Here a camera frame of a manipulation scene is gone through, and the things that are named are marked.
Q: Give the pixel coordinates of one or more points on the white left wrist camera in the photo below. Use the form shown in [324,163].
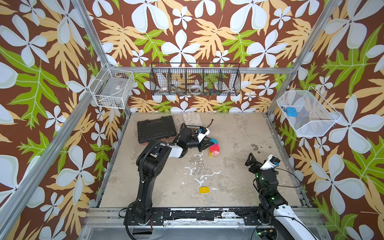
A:
[202,133]

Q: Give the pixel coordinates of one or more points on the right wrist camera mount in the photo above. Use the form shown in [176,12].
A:
[271,163]

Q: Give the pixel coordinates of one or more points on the red wood block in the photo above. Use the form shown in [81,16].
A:
[215,149]

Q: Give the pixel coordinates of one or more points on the white wire basket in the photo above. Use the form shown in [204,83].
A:
[111,88]
[316,116]

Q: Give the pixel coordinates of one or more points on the white wire basket left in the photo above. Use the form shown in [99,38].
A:
[111,88]

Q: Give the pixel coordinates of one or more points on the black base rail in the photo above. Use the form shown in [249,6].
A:
[250,216]

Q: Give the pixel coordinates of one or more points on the white work glove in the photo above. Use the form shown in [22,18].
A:
[192,119]

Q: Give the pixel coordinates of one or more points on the black charging board yellow connectors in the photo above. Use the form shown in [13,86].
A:
[202,129]

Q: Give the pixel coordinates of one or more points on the black wire basket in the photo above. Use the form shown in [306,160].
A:
[208,79]

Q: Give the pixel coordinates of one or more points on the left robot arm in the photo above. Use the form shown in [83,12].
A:
[152,161]

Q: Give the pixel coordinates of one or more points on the black and red tool case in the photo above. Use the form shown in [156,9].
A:
[157,129]

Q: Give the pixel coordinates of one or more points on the yellow rounded wood block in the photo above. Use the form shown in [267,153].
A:
[204,190]

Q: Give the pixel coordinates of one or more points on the blue object in basket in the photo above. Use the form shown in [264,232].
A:
[291,112]

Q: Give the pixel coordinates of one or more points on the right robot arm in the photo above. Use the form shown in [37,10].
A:
[274,210]

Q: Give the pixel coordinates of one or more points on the teal wood block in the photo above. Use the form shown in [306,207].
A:
[214,141]

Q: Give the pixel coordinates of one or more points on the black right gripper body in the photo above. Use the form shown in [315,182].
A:
[258,167]

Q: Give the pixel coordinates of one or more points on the aluminium frame post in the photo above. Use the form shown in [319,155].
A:
[95,41]

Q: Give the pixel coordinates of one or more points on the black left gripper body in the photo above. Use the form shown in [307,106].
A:
[194,143]

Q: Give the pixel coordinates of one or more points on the white wire basket right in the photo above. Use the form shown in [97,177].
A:
[316,116]

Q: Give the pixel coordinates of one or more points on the light pink wood block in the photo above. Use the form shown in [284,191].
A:
[215,154]

